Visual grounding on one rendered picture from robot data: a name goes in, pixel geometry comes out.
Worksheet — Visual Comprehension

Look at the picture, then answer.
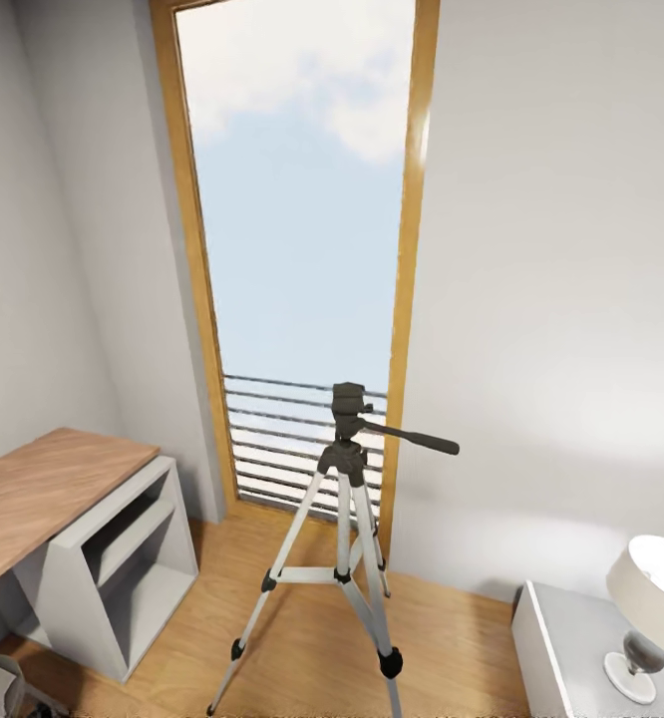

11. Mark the camera tripod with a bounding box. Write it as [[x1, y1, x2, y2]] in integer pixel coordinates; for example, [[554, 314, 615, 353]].
[[206, 382, 460, 718]]

